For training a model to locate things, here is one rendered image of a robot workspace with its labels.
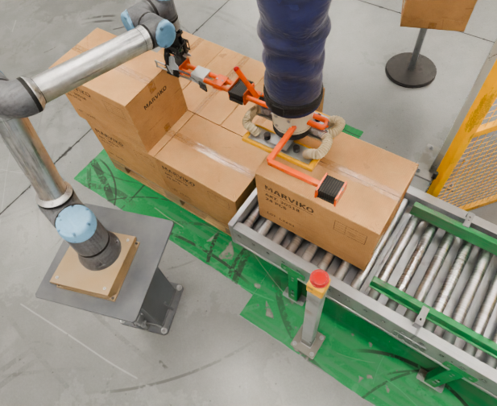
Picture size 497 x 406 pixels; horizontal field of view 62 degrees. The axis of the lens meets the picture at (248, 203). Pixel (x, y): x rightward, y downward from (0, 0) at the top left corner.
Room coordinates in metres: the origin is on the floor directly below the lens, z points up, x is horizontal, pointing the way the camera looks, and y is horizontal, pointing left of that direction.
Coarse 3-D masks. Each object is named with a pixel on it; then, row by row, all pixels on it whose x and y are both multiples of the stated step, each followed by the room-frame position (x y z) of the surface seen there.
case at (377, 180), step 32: (320, 160) 1.06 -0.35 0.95; (352, 160) 1.03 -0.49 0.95; (384, 160) 1.00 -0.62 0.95; (288, 192) 0.93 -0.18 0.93; (352, 192) 0.87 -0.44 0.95; (384, 192) 0.84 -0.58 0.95; (288, 224) 0.93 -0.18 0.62; (320, 224) 0.82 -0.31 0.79; (352, 224) 0.73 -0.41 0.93; (384, 224) 0.70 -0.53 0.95; (352, 256) 0.70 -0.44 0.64
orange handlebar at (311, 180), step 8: (192, 64) 1.51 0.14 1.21; (208, 80) 1.39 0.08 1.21; (216, 80) 1.38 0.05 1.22; (224, 80) 1.37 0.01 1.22; (216, 88) 1.36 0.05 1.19; (224, 88) 1.33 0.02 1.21; (248, 96) 1.25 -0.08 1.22; (264, 104) 1.20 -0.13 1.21; (320, 120) 1.07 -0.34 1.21; (328, 120) 1.05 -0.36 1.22; (288, 128) 1.05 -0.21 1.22; (320, 128) 1.03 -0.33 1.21; (288, 136) 1.01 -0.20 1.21; (280, 144) 0.97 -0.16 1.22; (272, 152) 0.94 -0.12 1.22; (272, 160) 0.91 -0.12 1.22; (280, 168) 0.87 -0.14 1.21; (288, 168) 0.86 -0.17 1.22; (296, 176) 0.82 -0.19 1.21; (304, 176) 0.81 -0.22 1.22; (312, 184) 0.78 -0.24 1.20
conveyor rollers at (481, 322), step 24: (384, 240) 0.79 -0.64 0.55; (408, 240) 0.78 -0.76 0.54; (384, 264) 0.68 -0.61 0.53; (408, 264) 0.65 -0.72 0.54; (432, 264) 0.63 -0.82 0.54; (456, 264) 0.61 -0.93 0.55; (480, 264) 0.59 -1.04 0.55; (360, 288) 0.58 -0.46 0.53; (408, 312) 0.43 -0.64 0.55; (456, 312) 0.40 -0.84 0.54; (480, 312) 0.38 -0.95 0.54; (456, 336) 0.30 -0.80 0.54
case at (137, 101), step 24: (72, 48) 2.14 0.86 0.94; (120, 72) 1.86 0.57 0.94; (144, 72) 1.83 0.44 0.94; (72, 96) 1.95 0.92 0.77; (96, 96) 1.76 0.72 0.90; (120, 96) 1.68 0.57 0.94; (144, 96) 1.70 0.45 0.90; (168, 96) 1.82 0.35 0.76; (96, 120) 1.87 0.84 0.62; (120, 120) 1.68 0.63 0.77; (144, 120) 1.66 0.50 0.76; (168, 120) 1.77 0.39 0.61; (144, 144) 1.61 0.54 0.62
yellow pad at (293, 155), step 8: (264, 128) 1.17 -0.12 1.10; (248, 136) 1.14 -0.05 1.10; (256, 136) 1.13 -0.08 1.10; (264, 136) 1.10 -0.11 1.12; (272, 136) 1.11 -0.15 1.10; (256, 144) 1.09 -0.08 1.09; (264, 144) 1.08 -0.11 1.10; (296, 144) 1.03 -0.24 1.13; (280, 152) 1.03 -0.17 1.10; (288, 152) 1.02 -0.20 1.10; (296, 152) 1.01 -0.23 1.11; (288, 160) 0.99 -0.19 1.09; (296, 160) 0.97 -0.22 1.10; (304, 160) 0.96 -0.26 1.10; (312, 160) 0.96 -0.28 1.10; (304, 168) 0.94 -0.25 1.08; (312, 168) 0.92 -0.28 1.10
